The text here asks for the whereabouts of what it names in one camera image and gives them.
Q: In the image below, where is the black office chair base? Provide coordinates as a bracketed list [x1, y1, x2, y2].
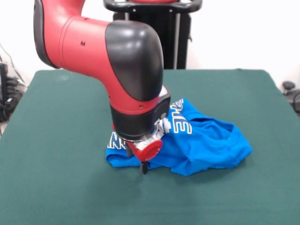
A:
[282, 81, 300, 118]

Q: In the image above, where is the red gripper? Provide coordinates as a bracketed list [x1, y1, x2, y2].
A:
[112, 123, 163, 175]

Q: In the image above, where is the black cable tangle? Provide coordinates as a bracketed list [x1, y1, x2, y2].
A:
[0, 43, 28, 123]

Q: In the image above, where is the blue printed shirt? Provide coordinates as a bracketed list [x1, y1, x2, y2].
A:
[105, 97, 254, 177]

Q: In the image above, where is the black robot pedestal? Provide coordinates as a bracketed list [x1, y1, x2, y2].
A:
[103, 0, 202, 70]

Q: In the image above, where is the black box device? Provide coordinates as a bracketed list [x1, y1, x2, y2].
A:
[0, 62, 9, 102]

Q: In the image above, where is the dark green table cloth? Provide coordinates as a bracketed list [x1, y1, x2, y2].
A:
[0, 68, 300, 225]

